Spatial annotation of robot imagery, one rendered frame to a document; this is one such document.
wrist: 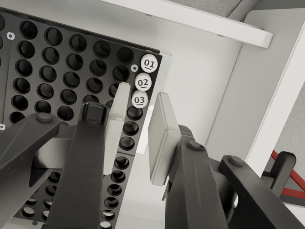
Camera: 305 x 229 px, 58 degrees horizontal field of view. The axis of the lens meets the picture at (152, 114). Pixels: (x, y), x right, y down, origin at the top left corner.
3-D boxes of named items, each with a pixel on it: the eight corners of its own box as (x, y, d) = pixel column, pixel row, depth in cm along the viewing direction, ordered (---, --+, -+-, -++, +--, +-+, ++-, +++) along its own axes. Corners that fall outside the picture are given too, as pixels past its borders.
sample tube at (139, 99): (146, 92, 25) (148, 108, 21) (133, 92, 25) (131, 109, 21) (146, 79, 25) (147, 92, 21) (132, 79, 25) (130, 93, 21)
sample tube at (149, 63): (152, 64, 25) (154, 75, 20) (139, 60, 24) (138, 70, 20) (156, 51, 24) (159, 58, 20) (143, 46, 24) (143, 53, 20)
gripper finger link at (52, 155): (92, 181, 11) (17, 165, 11) (107, 131, 16) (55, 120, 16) (99, 148, 11) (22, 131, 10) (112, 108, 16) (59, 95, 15)
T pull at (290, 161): (292, 150, 24) (300, 158, 23) (259, 217, 27) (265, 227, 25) (254, 141, 24) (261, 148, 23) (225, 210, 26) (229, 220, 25)
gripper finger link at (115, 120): (110, 176, 13) (94, 173, 13) (120, 123, 20) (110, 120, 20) (124, 120, 12) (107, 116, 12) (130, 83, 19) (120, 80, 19)
